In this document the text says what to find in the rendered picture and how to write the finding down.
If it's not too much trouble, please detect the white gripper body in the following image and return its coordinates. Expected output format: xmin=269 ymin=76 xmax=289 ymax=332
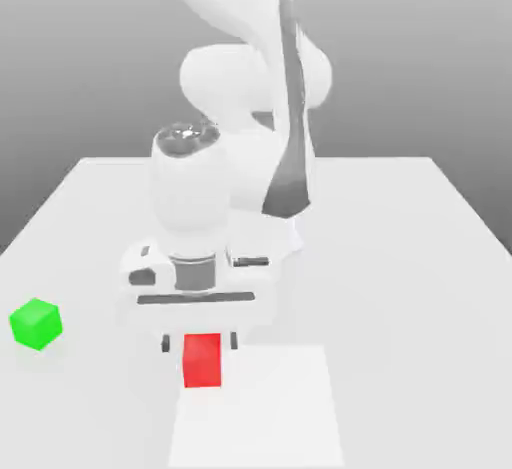
xmin=114 ymin=287 xmax=278 ymax=335

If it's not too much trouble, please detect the small green cube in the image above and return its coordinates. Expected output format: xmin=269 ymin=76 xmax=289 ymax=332
xmin=8 ymin=297 xmax=64 ymax=352

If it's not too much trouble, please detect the small red cube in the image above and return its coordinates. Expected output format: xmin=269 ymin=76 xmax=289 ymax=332
xmin=182 ymin=332 xmax=223 ymax=389

